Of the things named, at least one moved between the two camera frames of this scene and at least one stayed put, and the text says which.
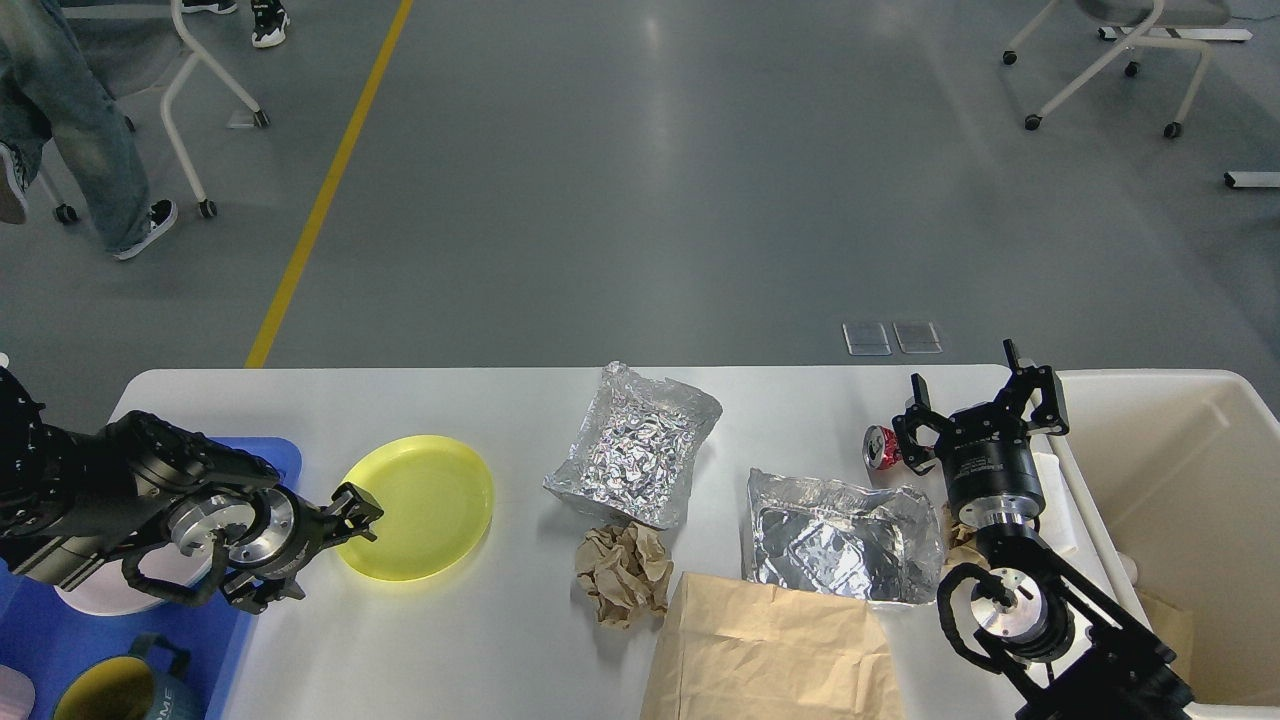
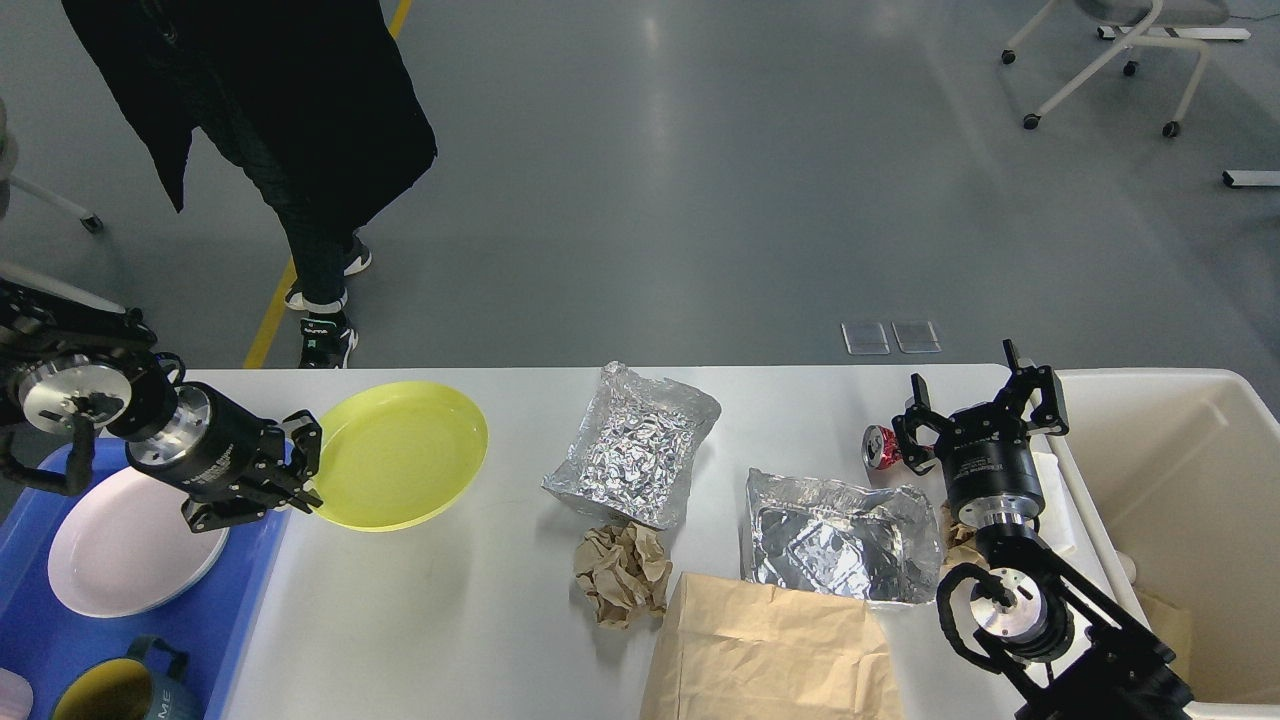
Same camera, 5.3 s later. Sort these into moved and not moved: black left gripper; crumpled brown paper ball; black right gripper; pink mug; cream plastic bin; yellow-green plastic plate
Moved: black left gripper; yellow-green plastic plate
Not moved: black right gripper; pink mug; crumpled brown paper ball; cream plastic bin
